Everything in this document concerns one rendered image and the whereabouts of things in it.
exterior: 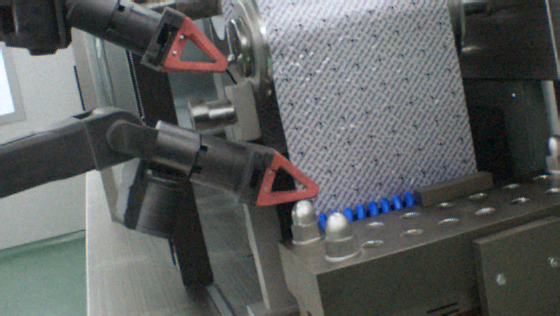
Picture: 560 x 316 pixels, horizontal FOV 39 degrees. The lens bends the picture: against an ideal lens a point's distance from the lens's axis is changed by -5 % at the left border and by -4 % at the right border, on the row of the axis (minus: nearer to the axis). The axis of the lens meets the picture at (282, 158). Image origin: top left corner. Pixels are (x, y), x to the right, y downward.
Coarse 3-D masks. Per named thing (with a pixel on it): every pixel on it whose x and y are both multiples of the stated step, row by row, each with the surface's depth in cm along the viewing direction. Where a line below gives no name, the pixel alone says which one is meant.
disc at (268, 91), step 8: (240, 0) 101; (248, 0) 96; (256, 8) 94; (256, 16) 94; (256, 24) 95; (264, 32) 94; (264, 40) 94; (264, 48) 94; (264, 56) 95; (272, 72) 95; (272, 80) 96; (264, 88) 99; (272, 88) 97; (264, 96) 100
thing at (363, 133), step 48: (288, 96) 96; (336, 96) 97; (384, 96) 99; (432, 96) 100; (288, 144) 97; (336, 144) 98; (384, 144) 99; (432, 144) 101; (336, 192) 99; (384, 192) 100
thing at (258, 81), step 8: (448, 0) 100; (240, 8) 98; (248, 8) 97; (448, 8) 100; (240, 16) 100; (248, 16) 96; (248, 24) 96; (256, 32) 95; (256, 40) 95; (256, 48) 95; (256, 56) 96; (256, 64) 97; (264, 64) 96; (256, 72) 98; (264, 72) 97; (248, 80) 104; (256, 80) 99; (264, 80) 98; (256, 88) 100
